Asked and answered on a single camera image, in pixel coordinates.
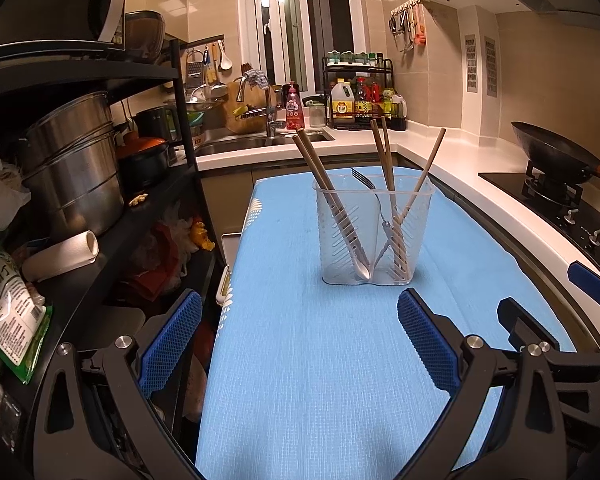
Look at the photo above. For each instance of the row of spice jars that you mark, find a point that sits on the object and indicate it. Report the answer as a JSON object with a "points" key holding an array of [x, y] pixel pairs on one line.
{"points": [[345, 58]]}

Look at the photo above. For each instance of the black pot with red lid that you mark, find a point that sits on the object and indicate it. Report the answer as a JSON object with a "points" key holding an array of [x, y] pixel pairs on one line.
{"points": [[142, 160]]}

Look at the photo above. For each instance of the white paper roll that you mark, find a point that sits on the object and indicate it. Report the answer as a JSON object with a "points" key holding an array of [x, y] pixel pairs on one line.
{"points": [[60, 255]]}

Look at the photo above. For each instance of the black cooking pot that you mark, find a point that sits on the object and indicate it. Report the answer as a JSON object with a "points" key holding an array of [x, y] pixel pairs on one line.
{"points": [[152, 122]]}

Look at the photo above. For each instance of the black metal shelving rack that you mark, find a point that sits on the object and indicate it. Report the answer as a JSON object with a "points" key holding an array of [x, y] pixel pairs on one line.
{"points": [[80, 72]]}

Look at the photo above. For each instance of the tan wooden chopstick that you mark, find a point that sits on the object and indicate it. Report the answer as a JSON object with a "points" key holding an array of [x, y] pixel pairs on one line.
{"points": [[430, 160], [387, 155], [380, 155]]}

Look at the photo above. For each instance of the hanging metal grater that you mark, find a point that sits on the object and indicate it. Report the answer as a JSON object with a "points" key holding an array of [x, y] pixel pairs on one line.
{"points": [[195, 72]]}

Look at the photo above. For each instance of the black gas stove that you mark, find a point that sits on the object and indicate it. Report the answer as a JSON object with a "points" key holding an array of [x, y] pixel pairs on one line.
{"points": [[510, 185]]}

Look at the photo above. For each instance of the stacked stainless steel pots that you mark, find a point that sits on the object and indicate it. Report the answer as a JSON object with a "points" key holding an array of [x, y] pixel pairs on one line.
{"points": [[70, 185]]}

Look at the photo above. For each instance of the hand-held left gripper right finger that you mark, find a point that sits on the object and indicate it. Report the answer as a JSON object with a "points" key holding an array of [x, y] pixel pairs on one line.
{"points": [[427, 345]]}

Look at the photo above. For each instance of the hanging white ladle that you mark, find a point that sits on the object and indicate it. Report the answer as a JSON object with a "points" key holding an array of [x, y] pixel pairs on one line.
{"points": [[225, 62]]}

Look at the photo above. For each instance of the bundle of wooden chopsticks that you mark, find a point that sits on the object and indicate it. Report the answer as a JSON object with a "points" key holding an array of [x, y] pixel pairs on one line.
{"points": [[312, 160]]}

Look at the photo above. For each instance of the dark soy sauce bottle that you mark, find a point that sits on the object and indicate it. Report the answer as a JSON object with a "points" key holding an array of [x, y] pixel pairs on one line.
{"points": [[363, 105]]}

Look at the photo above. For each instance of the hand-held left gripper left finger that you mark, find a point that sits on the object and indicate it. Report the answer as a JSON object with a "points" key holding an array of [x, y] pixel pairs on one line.
{"points": [[170, 345]]}

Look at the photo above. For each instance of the steel kitchen sink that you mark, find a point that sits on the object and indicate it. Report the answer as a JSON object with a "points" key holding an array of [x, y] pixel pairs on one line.
{"points": [[230, 145]]}

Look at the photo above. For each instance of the white plastic bag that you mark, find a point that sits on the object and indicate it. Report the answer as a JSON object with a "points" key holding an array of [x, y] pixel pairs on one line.
{"points": [[0, 200]]}

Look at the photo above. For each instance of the hanging kitchen tools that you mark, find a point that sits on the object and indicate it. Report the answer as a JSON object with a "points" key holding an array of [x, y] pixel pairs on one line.
{"points": [[405, 25]]}

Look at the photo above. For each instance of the blue table cloth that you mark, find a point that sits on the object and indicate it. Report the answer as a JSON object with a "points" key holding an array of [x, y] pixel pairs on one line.
{"points": [[305, 360]]}

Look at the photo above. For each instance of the wooden cutting board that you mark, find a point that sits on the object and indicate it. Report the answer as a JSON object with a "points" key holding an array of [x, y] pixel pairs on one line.
{"points": [[252, 122]]}

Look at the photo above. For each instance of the kitchen window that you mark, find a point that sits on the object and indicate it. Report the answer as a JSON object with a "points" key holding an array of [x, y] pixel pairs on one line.
{"points": [[290, 25]]}

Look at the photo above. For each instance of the yellow cooking oil bottle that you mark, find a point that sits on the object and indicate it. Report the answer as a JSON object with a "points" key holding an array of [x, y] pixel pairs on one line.
{"points": [[342, 105]]}

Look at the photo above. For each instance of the wall vent grille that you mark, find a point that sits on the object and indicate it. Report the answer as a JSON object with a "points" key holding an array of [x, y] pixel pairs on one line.
{"points": [[470, 65], [489, 67]]}

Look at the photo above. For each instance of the yellow toy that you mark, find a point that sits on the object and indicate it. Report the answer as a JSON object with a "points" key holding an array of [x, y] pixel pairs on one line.
{"points": [[202, 237]]}

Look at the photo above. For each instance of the green food packet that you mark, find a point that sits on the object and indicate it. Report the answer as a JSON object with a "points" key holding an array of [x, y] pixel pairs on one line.
{"points": [[10, 320]]}

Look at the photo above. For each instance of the steel bowl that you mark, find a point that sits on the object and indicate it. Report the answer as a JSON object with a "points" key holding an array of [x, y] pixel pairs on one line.
{"points": [[145, 35]]}

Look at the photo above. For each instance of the white lidded jar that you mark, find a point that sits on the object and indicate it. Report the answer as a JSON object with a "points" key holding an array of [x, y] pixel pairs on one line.
{"points": [[316, 116]]}

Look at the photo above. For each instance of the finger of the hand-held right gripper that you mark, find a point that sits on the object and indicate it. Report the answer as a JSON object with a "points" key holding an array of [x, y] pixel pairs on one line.
{"points": [[595, 282], [520, 317]]}

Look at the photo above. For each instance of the black condiment rack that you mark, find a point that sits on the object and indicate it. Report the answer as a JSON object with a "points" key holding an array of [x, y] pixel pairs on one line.
{"points": [[360, 125]]}

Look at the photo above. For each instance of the chrome kitchen faucet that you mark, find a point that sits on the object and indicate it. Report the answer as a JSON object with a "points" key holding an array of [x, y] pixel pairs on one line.
{"points": [[270, 120]]}

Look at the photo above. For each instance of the red dish soap bottle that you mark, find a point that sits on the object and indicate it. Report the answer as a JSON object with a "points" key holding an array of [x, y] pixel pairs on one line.
{"points": [[295, 112]]}

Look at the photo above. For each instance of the clear plastic utensil holder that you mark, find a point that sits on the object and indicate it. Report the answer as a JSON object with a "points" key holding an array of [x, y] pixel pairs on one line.
{"points": [[420, 220]]}

